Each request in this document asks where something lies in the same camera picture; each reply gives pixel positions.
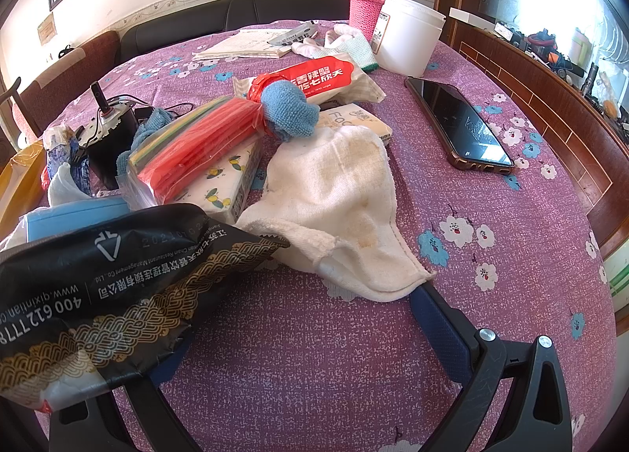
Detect blue cloth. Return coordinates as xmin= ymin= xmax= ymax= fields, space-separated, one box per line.
xmin=260 ymin=81 xmax=320 ymax=141

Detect white paper booklet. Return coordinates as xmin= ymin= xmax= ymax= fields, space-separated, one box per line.
xmin=193 ymin=28 xmax=292 ymax=61

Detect red white wipes pack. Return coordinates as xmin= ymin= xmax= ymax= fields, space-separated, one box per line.
xmin=232 ymin=54 xmax=386 ymax=105

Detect wooden chair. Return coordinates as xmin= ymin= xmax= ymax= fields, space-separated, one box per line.
xmin=1 ymin=77 xmax=42 ymax=137

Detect purple floral tablecloth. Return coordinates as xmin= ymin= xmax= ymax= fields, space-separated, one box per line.
xmin=34 ymin=18 xmax=620 ymax=452

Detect beige facial tissue pack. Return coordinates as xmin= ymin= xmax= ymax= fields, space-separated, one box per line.
xmin=316 ymin=104 xmax=392 ymax=145

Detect bagged colourful sponge cloths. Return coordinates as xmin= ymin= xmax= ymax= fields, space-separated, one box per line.
xmin=118 ymin=96 xmax=267 ymax=210

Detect light blue sponge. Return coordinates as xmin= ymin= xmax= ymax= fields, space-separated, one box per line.
xmin=26 ymin=197 xmax=130 ymax=242

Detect black sofa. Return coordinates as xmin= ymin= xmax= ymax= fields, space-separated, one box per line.
xmin=118 ymin=0 xmax=350 ymax=62

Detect black gold patterned wipes pack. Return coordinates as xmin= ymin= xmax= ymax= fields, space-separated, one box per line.
xmin=1 ymin=204 xmax=287 ymax=413

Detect white plastic bucket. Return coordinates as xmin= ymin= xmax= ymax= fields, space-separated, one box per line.
xmin=371 ymin=0 xmax=446 ymax=78

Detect white stained towel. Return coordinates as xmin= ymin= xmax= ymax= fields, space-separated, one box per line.
xmin=235 ymin=125 xmax=434 ymax=302

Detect dark red armchair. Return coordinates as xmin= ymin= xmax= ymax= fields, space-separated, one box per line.
xmin=12 ymin=31 xmax=120 ymax=143

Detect black electric motor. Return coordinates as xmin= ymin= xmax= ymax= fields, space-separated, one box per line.
xmin=72 ymin=81 xmax=139 ymax=190

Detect lemon print tissue pack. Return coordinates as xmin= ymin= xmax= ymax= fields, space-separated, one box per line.
xmin=175 ymin=137 xmax=262 ymax=225

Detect yellow-rimmed cardboard tray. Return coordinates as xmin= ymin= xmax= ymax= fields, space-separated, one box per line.
xmin=0 ymin=140 xmax=46 ymax=239

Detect black smartphone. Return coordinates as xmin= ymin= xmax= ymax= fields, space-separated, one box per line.
xmin=404 ymin=77 xmax=515 ymax=175

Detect white green-edged cloth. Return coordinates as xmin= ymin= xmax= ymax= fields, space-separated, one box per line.
xmin=291 ymin=24 xmax=379 ymax=73

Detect wooden sideboard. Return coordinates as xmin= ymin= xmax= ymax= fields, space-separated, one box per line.
xmin=434 ymin=0 xmax=629 ymax=320

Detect blue white plastic bag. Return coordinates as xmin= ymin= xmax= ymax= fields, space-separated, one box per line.
xmin=42 ymin=125 xmax=92 ymax=197

